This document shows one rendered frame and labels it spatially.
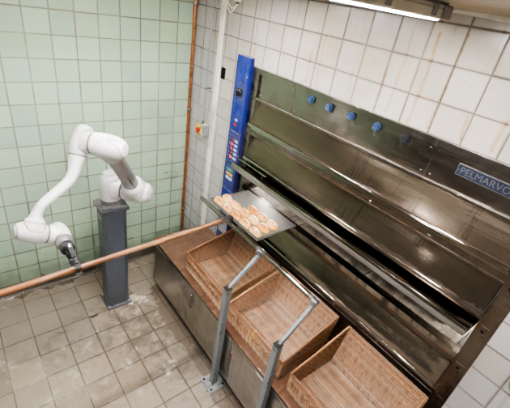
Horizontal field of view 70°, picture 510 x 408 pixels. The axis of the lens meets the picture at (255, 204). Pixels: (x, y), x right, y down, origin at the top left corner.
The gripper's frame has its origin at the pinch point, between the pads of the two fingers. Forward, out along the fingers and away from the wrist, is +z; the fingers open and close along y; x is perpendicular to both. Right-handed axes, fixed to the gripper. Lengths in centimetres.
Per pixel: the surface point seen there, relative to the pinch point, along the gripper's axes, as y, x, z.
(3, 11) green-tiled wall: -104, -4, -127
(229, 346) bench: 70, -78, 42
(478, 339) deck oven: -16, -132, 149
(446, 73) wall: -120, -134, 87
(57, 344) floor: 116, 9, -56
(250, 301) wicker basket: 52, -103, 29
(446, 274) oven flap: -36, -132, 124
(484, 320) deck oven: -26, -133, 146
